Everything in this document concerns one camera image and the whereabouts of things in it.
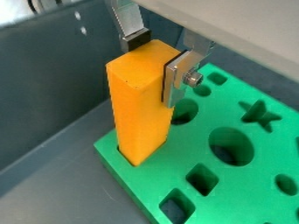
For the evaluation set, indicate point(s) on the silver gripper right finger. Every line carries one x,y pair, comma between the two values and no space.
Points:
180,73

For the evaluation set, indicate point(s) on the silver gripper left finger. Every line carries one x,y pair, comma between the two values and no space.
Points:
126,14

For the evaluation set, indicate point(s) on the yellow rectangular block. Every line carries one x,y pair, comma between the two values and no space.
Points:
142,117

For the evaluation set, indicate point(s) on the green shape sorter board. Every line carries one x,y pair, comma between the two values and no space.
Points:
227,168

